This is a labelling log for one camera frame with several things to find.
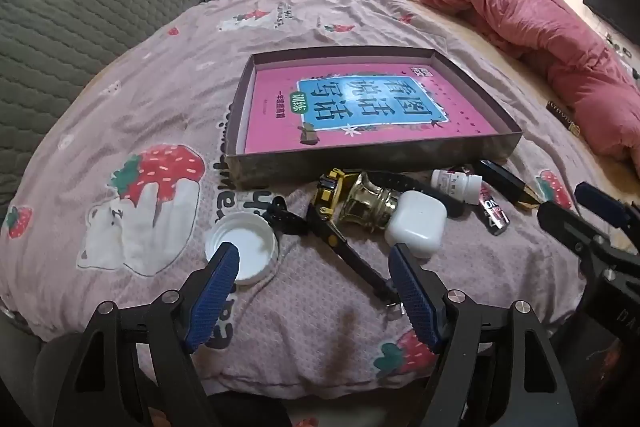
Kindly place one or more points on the white earbuds case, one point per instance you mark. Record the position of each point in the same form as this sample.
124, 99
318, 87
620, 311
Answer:
415, 222

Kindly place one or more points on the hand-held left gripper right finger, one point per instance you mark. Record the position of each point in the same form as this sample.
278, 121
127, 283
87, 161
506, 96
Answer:
412, 297

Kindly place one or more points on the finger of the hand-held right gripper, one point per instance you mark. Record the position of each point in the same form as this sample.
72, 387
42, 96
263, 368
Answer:
602, 202
565, 222

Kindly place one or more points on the strawberry printed blanket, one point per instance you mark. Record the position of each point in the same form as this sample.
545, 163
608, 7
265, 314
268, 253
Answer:
165, 72

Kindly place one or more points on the black wall television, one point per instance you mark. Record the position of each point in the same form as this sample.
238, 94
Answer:
612, 4

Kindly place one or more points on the brass candle holder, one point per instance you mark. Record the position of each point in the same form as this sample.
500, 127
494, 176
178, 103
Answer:
367, 202

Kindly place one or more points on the yellow and black wristwatch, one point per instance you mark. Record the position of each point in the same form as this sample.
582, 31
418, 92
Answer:
327, 192

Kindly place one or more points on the pink quilt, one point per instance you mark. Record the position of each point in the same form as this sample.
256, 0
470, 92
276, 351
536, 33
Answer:
540, 32

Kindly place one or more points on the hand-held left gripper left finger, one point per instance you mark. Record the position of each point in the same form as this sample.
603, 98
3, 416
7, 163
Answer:
220, 277

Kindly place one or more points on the red and black lighter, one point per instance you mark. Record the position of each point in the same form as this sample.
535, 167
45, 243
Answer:
492, 212

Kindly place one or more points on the shallow grey cardboard box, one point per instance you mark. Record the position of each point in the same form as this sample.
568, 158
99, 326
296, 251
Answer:
280, 167

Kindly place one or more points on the grey quilted headboard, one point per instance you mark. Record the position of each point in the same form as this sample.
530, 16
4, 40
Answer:
90, 17

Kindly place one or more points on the black hair clip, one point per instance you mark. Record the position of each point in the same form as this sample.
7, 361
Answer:
287, 219

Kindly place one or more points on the pink and blue book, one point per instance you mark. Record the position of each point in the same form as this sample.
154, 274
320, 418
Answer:
270, 107

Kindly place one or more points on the white pill bottle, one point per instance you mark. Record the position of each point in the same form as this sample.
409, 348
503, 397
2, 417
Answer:
455, 184

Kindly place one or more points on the white jar lid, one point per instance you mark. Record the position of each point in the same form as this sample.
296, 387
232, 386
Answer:
250, 242

